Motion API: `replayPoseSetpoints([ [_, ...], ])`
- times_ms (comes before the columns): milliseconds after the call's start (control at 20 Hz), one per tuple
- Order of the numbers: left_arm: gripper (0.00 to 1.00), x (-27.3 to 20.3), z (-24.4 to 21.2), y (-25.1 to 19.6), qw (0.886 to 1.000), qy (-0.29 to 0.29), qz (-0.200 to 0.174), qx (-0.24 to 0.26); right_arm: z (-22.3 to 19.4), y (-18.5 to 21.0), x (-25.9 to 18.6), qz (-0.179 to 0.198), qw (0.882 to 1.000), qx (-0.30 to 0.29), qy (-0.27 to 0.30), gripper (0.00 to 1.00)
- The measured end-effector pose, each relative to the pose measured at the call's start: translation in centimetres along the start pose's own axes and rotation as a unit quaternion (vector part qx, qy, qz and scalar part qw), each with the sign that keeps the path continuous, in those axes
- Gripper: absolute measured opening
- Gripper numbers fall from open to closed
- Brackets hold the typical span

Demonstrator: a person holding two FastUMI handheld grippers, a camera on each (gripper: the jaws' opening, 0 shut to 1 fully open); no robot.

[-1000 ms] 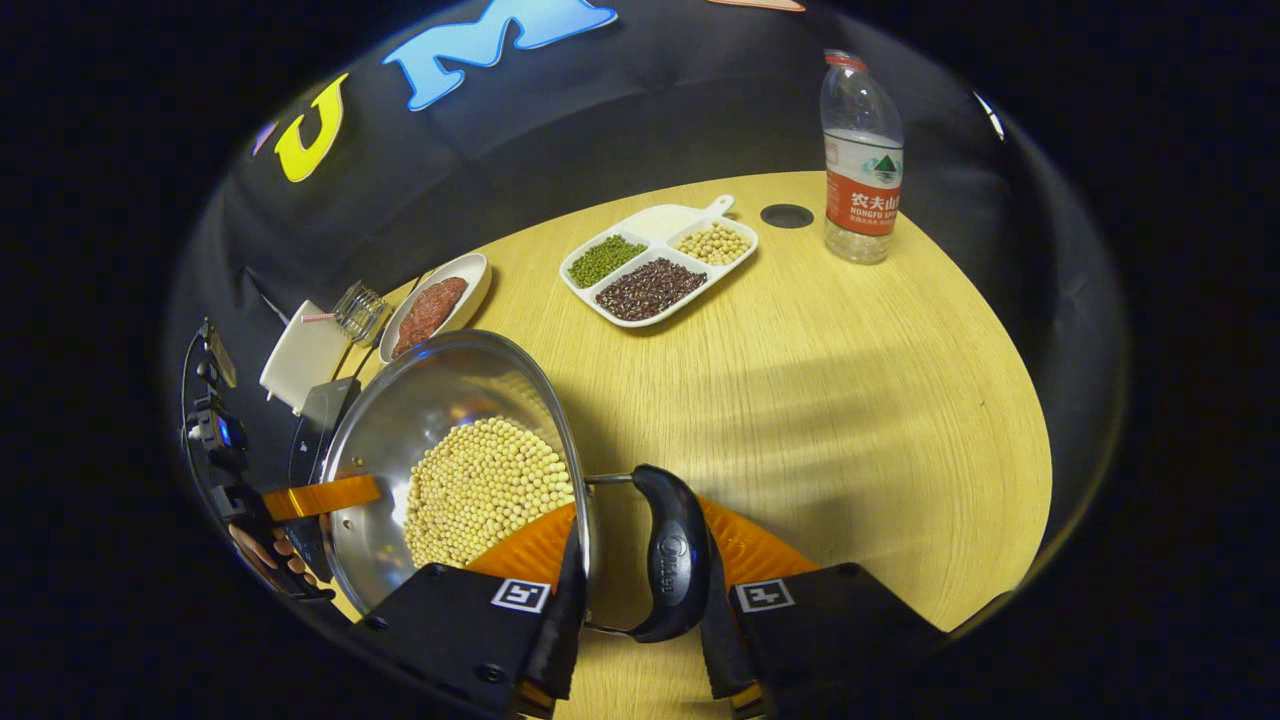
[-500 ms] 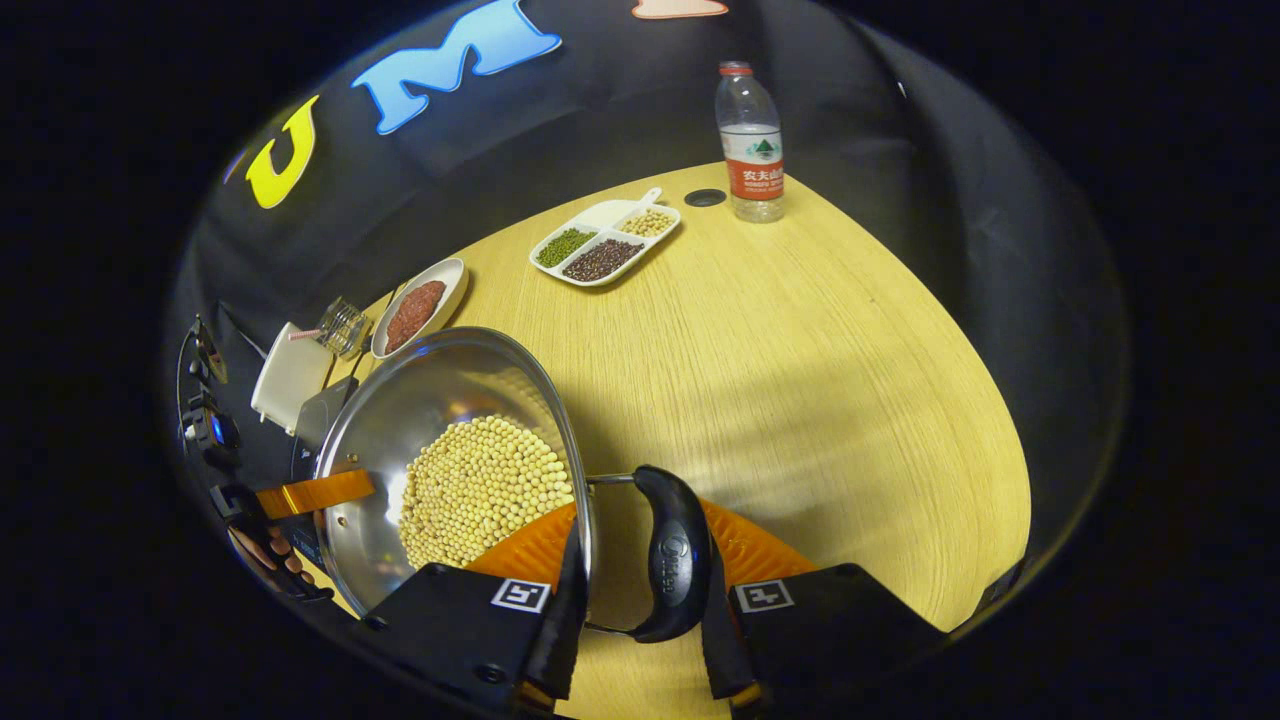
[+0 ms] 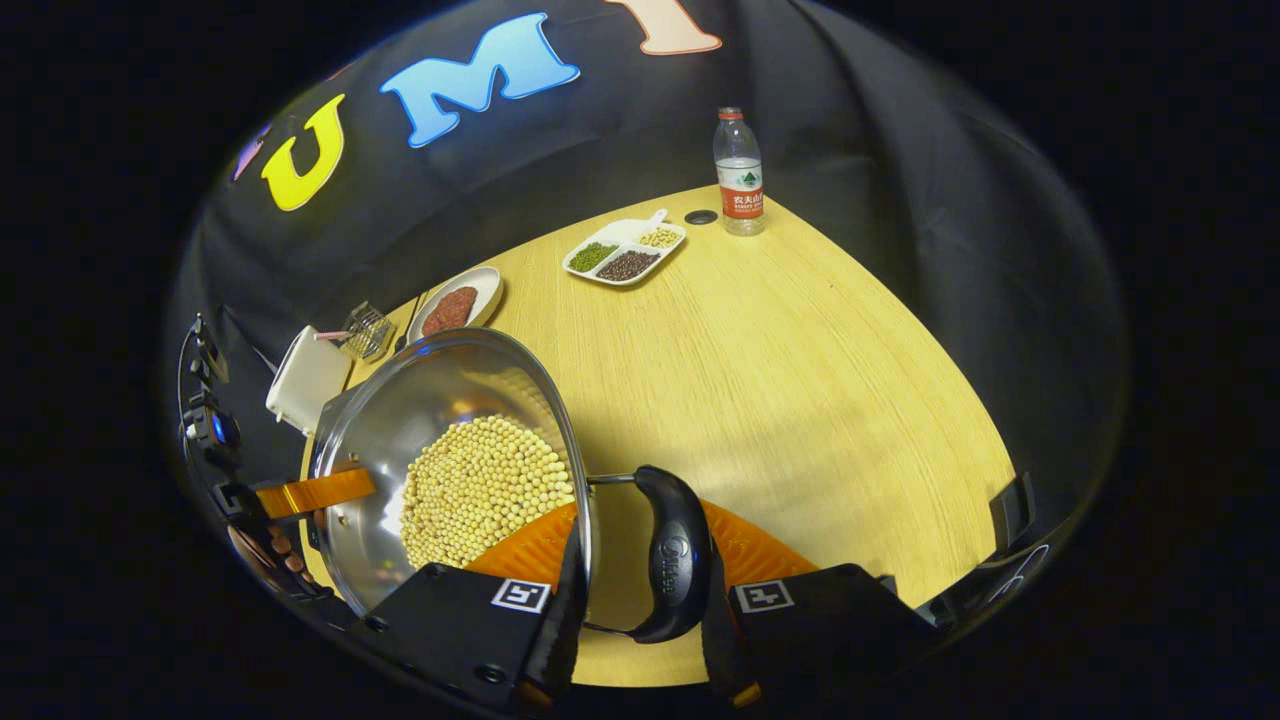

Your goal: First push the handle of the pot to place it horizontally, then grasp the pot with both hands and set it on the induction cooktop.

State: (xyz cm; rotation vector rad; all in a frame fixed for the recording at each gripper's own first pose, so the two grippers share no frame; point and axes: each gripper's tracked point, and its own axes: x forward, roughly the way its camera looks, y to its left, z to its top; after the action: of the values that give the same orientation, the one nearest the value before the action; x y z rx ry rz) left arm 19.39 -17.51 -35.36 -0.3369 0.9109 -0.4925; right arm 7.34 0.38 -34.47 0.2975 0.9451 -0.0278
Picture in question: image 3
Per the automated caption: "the pile of soybeans in pot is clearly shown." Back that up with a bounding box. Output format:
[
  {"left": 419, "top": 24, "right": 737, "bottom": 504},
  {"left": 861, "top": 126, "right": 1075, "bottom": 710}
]
[{"left": 400, "top": 415, "right": 576, "bottom": 571}]

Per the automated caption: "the black chair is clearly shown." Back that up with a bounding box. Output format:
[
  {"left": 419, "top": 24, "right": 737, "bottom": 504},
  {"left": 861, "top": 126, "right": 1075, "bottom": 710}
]
[{"left": 940, "top": 470, "right": 1053, "bottom": 623}]

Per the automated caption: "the pile of dark red beans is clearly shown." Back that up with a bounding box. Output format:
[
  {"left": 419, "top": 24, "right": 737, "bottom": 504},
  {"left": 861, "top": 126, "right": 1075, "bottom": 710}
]
[{"left": 597, "top": 250, "right": 661, "bottom": 282}]

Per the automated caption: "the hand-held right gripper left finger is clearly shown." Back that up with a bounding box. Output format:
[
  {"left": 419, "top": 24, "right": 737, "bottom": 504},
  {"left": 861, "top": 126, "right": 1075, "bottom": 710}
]
[{"left": 360, "top": 500, "right": 593, "bottom": 713}]

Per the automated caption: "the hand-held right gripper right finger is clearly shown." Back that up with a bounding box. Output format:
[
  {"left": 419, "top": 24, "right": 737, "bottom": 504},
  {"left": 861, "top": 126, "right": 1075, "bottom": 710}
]
[{"left": 698, "top": 500, "right": 946, "bottom": 711}]

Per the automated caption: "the steel pot with black handles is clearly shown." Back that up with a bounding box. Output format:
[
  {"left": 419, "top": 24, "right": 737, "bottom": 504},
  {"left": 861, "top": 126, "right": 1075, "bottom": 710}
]
[{"left": 305, "top": 328, "right": 716, "bottom": 646}]

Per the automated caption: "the water bottle with red label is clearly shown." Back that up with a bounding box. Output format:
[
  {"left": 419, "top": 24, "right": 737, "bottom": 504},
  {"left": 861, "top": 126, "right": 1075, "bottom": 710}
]
[{"left": 713, "top": 107, "right": 766, "bottom": 237}]

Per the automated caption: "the white round plate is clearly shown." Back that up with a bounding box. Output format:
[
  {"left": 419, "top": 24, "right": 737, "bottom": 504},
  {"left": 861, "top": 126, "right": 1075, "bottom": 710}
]
[{"left": 407, "top": 266, "right": 503, "bottom": 346}]

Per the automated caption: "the white divided dish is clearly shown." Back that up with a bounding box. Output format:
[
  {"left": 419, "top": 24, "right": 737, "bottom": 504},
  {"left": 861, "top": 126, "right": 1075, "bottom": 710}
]
[{"left": 562, "top": 208, "right": 688, "bottom": 288}]

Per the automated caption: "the white toaster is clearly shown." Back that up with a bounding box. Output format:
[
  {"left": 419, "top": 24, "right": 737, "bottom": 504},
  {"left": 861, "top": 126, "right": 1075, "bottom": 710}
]
[{"left": 265, "top": 325, "right": 353, "bottom": 436}]

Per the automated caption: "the wire mesh holder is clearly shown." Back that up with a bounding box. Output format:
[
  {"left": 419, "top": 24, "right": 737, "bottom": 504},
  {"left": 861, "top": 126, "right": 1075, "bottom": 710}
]
[{"left": 340, "top": 302, "right": 393, "bottom": 361}]

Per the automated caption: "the black power cable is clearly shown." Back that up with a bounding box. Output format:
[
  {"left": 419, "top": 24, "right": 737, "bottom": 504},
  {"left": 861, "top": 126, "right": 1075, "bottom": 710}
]
[{"left": 395, "top": 290, "right": 429, "bottom": 351}]

